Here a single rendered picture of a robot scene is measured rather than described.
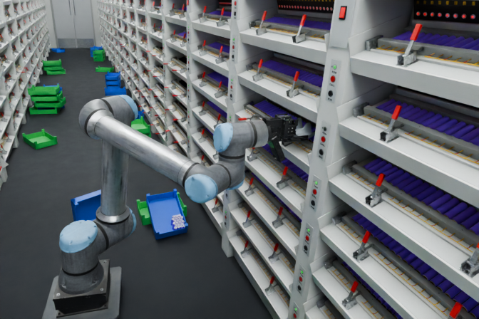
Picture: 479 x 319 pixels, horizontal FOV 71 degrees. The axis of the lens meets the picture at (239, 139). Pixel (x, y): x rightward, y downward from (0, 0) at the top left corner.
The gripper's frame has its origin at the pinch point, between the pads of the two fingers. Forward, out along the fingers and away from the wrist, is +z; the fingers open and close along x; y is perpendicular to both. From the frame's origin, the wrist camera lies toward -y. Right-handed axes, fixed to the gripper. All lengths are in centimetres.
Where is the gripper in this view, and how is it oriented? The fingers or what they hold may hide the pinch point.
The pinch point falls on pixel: (309, 132)
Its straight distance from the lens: 125.9
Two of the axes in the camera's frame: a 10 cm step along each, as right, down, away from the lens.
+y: 0.6, -9.3, -3.7
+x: -4.2, -3.6, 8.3
